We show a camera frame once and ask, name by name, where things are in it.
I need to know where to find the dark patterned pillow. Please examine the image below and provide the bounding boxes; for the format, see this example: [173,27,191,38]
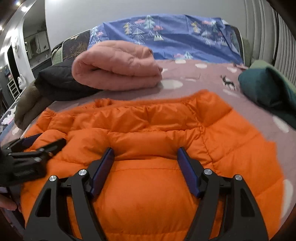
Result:
[62,30,91,61]

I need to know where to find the orange puffer jacket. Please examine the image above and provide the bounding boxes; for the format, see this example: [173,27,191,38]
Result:
[20,90,285,241]

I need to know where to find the green pillow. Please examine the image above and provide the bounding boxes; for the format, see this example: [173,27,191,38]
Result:
[249,60,296,84]

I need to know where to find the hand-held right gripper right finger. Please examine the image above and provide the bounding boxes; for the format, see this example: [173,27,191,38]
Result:
[178,147,269,241]

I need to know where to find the green sofa cushion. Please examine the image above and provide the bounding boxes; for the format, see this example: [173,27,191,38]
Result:
[51,43,64,64]

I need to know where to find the person's left hand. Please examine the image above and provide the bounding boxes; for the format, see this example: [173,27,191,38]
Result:
[0,193,19,212]

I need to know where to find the pink and white socks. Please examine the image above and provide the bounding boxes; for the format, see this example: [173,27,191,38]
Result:
[0,113,15,125]

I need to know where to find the pink puffer jacket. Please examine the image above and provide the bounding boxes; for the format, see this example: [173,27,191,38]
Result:
[71,40,164,91]

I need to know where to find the black puffer jacket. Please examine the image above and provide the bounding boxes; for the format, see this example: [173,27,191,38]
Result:
[35,61,100,101]

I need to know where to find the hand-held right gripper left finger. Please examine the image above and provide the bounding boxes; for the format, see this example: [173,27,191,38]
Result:
[24,148,114,241]

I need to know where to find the olive fleece garment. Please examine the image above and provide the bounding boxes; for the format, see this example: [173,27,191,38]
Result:
[14,85,56,131]

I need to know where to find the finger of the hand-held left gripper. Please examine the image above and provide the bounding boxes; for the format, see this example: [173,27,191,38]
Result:
[7,138,67,161]
[1,134,43,151]

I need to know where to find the white pleated curtain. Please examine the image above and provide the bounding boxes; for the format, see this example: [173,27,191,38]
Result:
[245,0,296,87]

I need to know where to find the teal garment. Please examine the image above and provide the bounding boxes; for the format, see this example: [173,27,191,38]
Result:
[238,67,296,124]

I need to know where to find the blue tree-print sheet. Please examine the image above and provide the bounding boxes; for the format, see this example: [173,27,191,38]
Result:
[89,14,244,64]

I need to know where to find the white ladder rack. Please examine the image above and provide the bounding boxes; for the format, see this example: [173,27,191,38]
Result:
[7,81,20,101]

